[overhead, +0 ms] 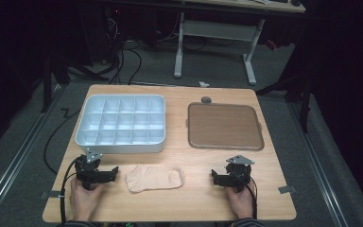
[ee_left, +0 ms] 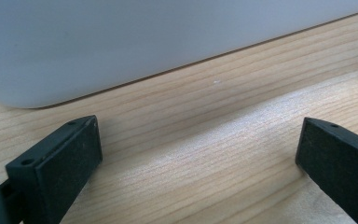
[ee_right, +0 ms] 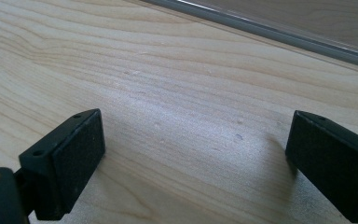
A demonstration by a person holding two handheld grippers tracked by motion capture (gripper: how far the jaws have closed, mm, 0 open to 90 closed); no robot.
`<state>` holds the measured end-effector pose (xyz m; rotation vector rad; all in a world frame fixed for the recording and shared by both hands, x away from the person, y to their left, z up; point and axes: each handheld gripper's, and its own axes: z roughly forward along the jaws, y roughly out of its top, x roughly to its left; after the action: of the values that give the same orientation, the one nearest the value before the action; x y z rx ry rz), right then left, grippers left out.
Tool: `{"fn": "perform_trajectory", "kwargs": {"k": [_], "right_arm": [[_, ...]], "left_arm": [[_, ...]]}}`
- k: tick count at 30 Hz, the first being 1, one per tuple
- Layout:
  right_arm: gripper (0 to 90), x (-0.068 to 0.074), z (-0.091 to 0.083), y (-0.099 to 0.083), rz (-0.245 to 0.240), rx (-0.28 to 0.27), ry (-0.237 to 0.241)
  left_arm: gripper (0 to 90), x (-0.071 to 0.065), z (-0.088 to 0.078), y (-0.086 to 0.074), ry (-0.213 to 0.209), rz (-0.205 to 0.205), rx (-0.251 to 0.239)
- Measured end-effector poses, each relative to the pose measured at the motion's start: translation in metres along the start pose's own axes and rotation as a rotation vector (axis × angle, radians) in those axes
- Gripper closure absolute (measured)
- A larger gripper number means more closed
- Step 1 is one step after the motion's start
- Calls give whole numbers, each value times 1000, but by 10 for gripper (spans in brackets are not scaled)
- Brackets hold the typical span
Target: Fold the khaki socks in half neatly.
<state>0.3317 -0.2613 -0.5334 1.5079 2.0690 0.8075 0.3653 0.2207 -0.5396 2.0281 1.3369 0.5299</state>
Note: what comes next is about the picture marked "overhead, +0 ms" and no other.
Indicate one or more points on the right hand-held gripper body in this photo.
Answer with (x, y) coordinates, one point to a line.
(238, 176)

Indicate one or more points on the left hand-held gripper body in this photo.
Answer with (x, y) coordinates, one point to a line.
(86, 171)

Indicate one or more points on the peach sock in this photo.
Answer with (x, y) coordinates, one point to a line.
(154, 179)

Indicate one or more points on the white compartment box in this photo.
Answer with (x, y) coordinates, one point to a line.
(123, 121)

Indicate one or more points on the person's right hand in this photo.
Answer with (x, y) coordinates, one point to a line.
(241, 203)

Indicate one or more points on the person's left hand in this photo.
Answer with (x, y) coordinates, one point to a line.
(83, 201)

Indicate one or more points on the grey tape strip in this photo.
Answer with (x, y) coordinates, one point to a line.
(52, 194)
(286, 189)

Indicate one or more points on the brown tray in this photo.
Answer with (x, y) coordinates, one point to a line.
(225, 126)

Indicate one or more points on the small green object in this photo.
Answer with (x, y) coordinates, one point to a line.
(128, 224)

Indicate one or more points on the grey round table grommet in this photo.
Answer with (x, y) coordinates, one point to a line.
(206, 100)

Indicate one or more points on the small white scrap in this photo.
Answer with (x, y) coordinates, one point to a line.
(204, 84)

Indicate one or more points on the black metal stand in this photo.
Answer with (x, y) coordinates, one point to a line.
(47, 82)
(305, 104)

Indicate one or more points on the small red object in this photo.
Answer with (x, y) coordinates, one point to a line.
(271, 44)

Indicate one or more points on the desk with white legs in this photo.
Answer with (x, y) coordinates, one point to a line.
(217, 30)

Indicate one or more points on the metal floor rail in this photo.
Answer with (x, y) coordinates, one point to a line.
(15, 164)
(318, 170)

